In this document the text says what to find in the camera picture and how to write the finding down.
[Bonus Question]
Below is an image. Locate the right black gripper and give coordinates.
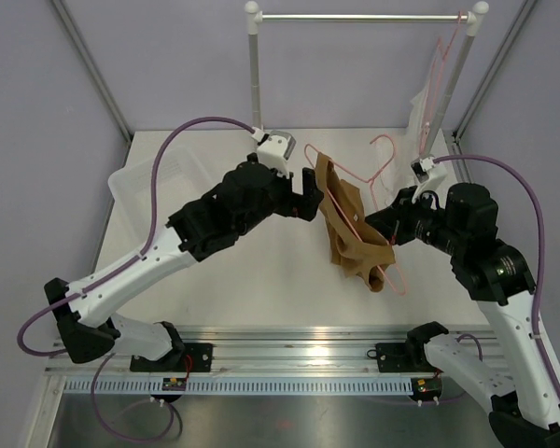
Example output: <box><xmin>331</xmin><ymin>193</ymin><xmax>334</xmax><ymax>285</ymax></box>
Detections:
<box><xmin>367</xmin><ymin>186</ymin><xmax>468</xmax><ymax>257</ymax></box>

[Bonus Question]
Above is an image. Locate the brown tank top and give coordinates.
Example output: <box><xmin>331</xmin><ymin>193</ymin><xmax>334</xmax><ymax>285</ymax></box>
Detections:
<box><xmin>315</xmin><ymin>153</ymin><xmax>396</xmax><ymax>293</ymax></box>

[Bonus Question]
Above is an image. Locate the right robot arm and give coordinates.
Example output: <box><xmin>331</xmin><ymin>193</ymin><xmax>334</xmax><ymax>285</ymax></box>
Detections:
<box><xmin>365</xmin><ymin>183</ymin><xmax>560</xmax><ymax>447</ymax></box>

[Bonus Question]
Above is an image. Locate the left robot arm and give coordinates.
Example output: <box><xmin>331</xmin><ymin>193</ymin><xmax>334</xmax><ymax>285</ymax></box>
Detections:
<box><xmin>44</xmin><ymin>161</ymin><xmax>323</xmax><ymax>371</ymax></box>

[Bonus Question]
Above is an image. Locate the white garment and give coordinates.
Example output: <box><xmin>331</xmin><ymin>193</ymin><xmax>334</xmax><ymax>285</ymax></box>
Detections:
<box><xmin>404</xmin><ymin>57</ymin><xmax>433</xmax><ymax>158</ymax></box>

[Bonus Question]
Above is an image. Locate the white plastic basket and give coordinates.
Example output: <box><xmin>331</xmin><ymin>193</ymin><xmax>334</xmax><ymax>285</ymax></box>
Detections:
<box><xmin>108</xmin><ymin>146</ymin><xmax>216</xmax><ymax>245</ymax></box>

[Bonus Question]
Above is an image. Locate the white clothes rack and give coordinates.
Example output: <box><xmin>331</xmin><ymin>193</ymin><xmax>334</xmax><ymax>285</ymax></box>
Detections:
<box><xmin>244</xmin><ymin>0</ymin><xmax>490</xmax><ymax>160</ymax></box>

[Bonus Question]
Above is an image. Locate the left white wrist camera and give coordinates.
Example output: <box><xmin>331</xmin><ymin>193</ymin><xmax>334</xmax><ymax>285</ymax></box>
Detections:
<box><xmin>252</xmin><ymin>127</ymin><xmax>296</xmax><ymax>178</ymax></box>

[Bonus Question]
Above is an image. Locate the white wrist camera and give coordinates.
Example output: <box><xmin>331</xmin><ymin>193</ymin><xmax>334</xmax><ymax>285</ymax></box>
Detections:
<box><xmin>252</xmin><ymin>127</ymin><xmax>296</xmax><ymax>178</ymax></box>
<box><xmin>411</xmin><ymin>156</ymin><xmax>447</xmax><ymax>203</ymax></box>

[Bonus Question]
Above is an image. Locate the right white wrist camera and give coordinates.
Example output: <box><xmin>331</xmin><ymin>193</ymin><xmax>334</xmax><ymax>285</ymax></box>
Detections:
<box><xmin>411</xmin><ymin>156</ymin><xmax>447</xmax><ymax>203</ymax></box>

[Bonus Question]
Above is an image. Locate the aluminium rail base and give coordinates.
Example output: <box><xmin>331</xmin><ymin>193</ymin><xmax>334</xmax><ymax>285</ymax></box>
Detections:
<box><xmin>44</xmin><ymin>324</ymin><xmax>517</xmax><ymax>379</ymax></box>

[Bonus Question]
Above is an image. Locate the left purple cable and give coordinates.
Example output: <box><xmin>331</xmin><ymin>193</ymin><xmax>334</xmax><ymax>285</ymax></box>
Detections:
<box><xmin>17</xmin><ymin>117</ymin><xmax>258</xmax><ymax>442</ymax></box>

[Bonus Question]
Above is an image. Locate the white slotted cable duct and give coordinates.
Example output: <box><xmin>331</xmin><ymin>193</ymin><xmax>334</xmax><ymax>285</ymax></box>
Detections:
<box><xmin>64</xmin><ymin>376</ymin><xmax>413</xmax><ymax>397</ymax></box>

